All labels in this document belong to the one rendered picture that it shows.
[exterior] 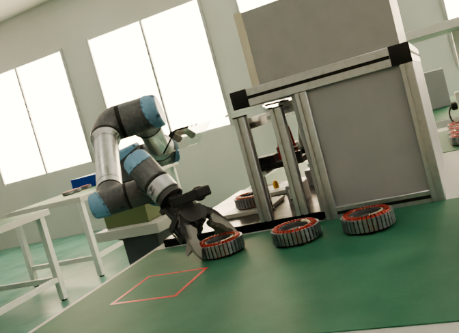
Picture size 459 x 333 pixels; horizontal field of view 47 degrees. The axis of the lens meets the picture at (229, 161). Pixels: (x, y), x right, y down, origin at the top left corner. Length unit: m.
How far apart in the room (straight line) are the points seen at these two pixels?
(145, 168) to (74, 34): 6.47
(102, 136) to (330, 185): 0.76
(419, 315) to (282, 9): 0.91
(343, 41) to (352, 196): 0.39
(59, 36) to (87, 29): 0.47
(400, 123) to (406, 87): 0.08
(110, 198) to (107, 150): 0.22
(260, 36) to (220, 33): 5.26
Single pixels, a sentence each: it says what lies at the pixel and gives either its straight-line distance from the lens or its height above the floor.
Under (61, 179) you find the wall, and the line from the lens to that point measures 8.17.
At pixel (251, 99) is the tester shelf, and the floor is 1.09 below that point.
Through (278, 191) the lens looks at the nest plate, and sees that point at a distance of 1.75.
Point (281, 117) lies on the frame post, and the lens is 1.32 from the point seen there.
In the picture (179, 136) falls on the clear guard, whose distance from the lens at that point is 1.51.
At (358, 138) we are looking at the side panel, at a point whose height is 0.93.
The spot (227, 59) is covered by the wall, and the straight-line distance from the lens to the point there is 6.64.
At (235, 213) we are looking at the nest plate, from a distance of 1.55.
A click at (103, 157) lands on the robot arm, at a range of 1.61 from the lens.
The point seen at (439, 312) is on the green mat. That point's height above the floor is 0.75.
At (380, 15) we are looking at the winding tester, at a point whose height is 1.20.
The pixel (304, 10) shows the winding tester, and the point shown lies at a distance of 1.41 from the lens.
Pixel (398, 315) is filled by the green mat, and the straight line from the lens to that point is 0.74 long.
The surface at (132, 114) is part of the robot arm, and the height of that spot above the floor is 1.15.
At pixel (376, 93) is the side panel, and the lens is 1.27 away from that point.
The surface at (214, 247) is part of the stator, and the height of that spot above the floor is 0.78.
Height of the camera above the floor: 1.05
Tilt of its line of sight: 4 degrees down
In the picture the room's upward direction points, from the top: 15 degrees counter-clockwise
